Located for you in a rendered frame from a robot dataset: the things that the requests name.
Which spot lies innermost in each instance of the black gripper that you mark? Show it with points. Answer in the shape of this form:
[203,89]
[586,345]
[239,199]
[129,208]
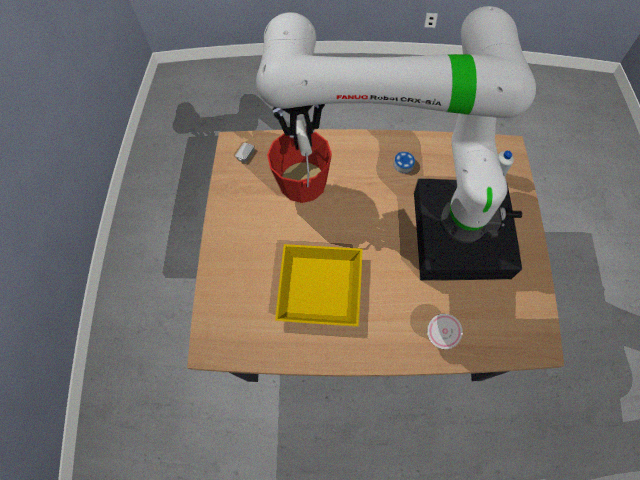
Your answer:
[291,131]

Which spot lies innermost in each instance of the yellow square tray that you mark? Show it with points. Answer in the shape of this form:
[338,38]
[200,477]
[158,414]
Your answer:
[320,285]

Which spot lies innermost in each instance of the red bucket with grey wire handle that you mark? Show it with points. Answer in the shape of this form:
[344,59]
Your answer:
[291,165]

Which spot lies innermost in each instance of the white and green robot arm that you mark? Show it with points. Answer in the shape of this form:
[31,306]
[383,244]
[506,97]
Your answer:
[496,82]

